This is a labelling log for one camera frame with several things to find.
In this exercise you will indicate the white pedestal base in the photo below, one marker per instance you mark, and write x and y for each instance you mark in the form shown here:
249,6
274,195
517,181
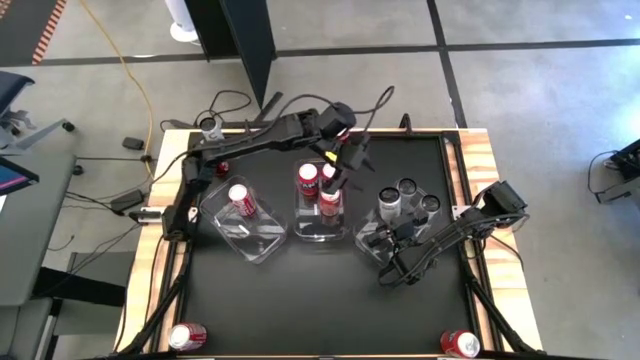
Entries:
182,32

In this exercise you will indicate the silver metal bracket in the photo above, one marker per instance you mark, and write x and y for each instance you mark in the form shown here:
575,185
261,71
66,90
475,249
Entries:
190,215
457,213

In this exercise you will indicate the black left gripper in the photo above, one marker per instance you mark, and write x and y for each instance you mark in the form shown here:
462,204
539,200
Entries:
352,152

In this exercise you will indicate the clear plastic storage bin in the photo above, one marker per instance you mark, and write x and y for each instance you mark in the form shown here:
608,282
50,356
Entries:
372,220
260,240
320,232

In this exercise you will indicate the black desk foot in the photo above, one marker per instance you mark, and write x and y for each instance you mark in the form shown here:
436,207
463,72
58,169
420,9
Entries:
75,287

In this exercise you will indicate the black frame clamp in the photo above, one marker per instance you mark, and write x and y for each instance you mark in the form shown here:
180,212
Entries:
407,127

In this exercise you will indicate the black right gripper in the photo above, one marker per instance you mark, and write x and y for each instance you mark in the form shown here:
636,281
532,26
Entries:
404,232

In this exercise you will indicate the white and black device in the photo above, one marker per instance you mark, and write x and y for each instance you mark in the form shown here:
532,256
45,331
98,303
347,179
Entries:
146,216

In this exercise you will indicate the black mat orange striped edge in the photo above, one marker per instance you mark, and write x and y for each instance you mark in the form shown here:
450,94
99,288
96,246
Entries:
20,30

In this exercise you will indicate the monitor with blue screen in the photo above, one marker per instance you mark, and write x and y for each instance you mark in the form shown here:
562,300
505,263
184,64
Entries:
12,177

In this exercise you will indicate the grey desk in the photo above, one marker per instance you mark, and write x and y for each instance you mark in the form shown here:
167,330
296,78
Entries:
30,250

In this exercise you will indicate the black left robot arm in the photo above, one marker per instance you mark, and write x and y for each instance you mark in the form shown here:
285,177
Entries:
260,137

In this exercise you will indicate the office chair grey base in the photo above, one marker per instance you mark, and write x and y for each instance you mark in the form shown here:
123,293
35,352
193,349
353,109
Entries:
12,87

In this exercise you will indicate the black partition panel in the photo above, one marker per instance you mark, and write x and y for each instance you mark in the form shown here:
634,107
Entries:
240,40

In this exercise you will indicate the black power adapter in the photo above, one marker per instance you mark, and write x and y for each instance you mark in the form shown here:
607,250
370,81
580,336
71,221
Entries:
127,201
133,143

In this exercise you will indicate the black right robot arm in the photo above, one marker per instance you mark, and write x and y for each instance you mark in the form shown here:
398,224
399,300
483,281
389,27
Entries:
450,237

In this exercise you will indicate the black diagonal frame strut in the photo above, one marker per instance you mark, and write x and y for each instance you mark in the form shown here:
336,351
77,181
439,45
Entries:
160,310
500,320

